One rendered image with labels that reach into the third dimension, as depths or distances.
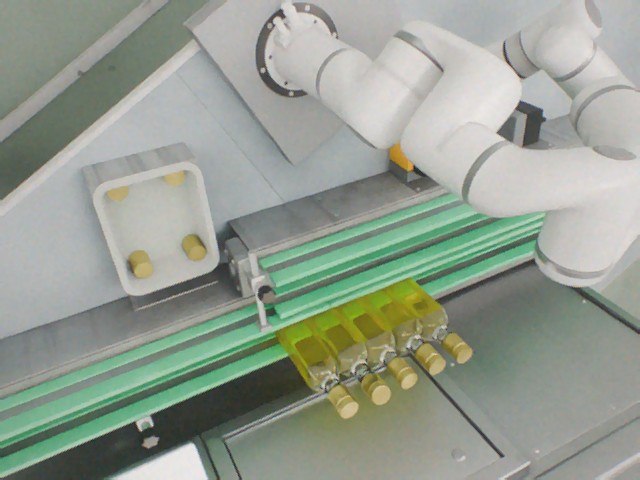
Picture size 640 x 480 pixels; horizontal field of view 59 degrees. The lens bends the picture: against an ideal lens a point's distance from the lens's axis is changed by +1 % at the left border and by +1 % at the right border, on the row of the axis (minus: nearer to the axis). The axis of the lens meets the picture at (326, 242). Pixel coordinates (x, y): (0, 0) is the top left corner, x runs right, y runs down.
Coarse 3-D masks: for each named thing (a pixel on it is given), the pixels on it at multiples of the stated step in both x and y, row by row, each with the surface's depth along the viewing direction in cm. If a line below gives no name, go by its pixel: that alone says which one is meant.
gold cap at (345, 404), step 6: (342, 384) 94; (330, 390) 93; (336, 390) 92; (342, 390) 92; (330, 396) 93; (336, 396) 92; (342, 396) 91; (348, 396) 91; (336, 402) 91; (342, 402) 90; (348, 402) 90; (354, 402) 90; (336, 408) 91; (342, 408) 90; (348, 408) 90; (354, 408) 91; (342, 414) 90; (348, 414) 91
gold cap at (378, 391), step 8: (368, 376) 94; (376, 376) 94; (368, 384) 92; (376, 384) 91; (384, 384) 91; (368, 392) 92; (376, 392) 90; (384, 392) 91; (376, 400) 91; (384, 400) 91
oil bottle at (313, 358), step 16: (304, 320) 105; (288, 336) 102; (304, 336) 101; (320, 336) 102; (288, 352) 104; (304, 352) 98; (320, 352) 98; (304, 368) 97; (320, 368) 95; (336, 368) 96; (320, 384) 95
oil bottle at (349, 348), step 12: (324, 312) 106; (336, 312) 106; (312, 324) 105; (324, 324) 103; (336, 324) 103; (348, 324) 103; (324, 336) 101; (336, 336) 100; (348, 336) 100; (336, 348) 98; (348, 348) 98; (360, 348) 98; (348, 360) 97; (360, 360) 97; (348, 372) 98
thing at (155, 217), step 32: (96, 192) 87; (160, 192) 100; (192, 192) 99; (128, 224) 100; (160, 224) 103; (192, 224) 106; (128, 256) 103; (160, 256) 106; (128, 288) 98; (160, 288) 101
